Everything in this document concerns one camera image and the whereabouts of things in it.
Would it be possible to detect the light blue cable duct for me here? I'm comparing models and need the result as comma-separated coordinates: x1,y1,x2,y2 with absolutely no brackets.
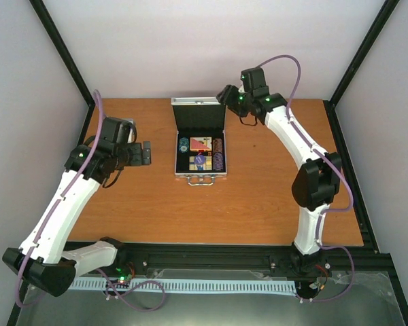
69,275,297,295

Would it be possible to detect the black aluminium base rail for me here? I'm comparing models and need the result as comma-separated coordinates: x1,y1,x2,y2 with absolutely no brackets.
102,243,324,277

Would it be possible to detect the blue playing card box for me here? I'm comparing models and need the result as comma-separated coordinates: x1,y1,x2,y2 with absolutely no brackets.
189,156,213,170

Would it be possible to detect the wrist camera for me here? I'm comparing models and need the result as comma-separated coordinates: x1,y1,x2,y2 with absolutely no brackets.
100,117,137,145
241,67,269,98

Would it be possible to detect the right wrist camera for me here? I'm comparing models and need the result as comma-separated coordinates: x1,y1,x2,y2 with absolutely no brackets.
241,67,269,98

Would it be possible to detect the right black frame post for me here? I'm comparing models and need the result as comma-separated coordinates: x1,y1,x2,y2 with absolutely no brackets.
328,0,401,106

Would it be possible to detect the red playing card deck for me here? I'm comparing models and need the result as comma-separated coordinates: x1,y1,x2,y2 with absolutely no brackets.
189,137,212,151

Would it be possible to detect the purple dealer button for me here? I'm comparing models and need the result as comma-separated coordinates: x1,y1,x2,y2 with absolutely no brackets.
194,153,206,166

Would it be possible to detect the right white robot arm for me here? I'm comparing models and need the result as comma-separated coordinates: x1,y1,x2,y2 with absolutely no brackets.
216,85,341,275

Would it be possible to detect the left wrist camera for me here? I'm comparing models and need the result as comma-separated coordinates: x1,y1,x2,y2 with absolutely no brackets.
100,117,137,145

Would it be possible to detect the brown poker chip stack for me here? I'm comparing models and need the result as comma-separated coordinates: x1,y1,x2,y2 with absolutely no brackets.
212,139,224,155

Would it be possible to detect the electronics board with led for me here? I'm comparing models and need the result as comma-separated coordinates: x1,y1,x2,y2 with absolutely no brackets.
111,264,135,289

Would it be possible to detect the purple poker chip stack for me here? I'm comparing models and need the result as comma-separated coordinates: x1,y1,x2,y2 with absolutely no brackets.
213,152,224,171

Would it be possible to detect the aluminium poker case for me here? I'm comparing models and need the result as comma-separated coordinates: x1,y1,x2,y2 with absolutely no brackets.
171,97,227,187

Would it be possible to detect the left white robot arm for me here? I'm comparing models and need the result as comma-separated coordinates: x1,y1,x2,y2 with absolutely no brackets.
2,141,151,297

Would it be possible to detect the left black frame post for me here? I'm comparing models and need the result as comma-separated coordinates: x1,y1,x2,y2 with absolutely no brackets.
29,0,97,107

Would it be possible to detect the teal poker chip stack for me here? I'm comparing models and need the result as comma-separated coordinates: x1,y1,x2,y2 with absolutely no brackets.
179,145,188,153
179,137,189,146

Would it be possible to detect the black frame post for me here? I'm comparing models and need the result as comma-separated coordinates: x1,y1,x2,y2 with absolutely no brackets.
29,0,97,107
328,0,401,106

